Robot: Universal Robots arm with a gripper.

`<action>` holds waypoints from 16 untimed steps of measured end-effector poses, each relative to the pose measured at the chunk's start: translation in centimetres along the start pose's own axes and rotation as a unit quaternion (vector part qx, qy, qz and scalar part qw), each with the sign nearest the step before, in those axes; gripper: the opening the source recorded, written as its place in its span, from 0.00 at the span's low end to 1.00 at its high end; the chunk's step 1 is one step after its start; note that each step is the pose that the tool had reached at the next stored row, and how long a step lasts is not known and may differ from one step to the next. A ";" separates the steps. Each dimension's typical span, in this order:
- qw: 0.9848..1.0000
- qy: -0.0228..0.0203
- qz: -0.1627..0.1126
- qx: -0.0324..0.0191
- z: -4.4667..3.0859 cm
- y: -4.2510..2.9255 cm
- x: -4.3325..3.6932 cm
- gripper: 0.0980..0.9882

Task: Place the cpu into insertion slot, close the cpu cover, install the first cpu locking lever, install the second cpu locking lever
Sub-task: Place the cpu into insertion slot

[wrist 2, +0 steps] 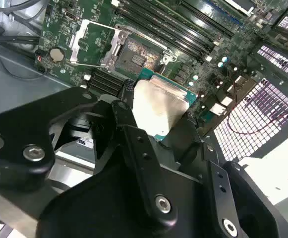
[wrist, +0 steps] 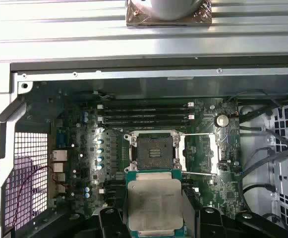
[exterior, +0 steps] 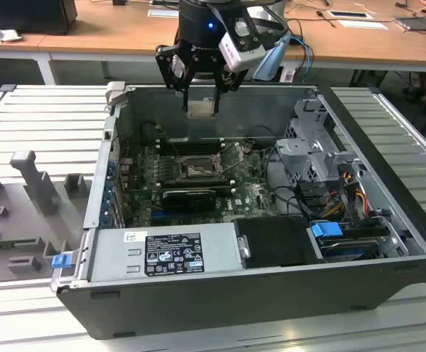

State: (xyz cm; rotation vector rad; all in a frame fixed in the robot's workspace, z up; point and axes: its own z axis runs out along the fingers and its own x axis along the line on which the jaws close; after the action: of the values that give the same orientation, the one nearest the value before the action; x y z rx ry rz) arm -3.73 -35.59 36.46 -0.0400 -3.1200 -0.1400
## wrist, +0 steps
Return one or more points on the black PC case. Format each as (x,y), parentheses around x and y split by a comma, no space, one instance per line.
(158,85)

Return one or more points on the round coin cell battery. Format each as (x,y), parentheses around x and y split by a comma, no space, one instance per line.
(221,120)

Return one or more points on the CPU socket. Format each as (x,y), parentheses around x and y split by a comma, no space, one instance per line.
(143,143)

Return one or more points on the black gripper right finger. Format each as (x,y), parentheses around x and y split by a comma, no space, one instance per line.
(209,223)

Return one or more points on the blue rear port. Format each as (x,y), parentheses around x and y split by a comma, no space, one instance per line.
(62,138)

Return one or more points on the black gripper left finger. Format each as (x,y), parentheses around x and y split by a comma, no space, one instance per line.
(107,223)

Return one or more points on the RAM slot black clips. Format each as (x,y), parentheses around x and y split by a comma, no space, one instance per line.
(114,185)
(146,111)
(146,122)

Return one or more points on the CPU with silver top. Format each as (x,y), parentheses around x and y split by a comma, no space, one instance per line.
(153,203)

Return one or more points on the green motherboard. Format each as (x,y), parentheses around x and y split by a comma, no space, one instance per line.
(208,188)

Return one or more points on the silver rear port block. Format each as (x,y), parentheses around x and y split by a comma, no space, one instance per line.
(59,178)
(60,189)
(59,155)
(59,167)

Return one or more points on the silver blue capacitor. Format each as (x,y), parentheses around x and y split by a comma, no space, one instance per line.
(100,166)
(87,195)
(86,189)
(85,114)
(85,120)
(99,141)
(99,150)
(100,159)

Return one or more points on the RAM slot white clips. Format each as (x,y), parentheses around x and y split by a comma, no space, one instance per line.
(109,191)
(146,117)
(146,105)

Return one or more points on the metal drive cage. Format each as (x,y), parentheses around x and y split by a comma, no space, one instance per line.
(287,173)

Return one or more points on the metal socket cover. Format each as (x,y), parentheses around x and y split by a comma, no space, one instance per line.
(215,151)

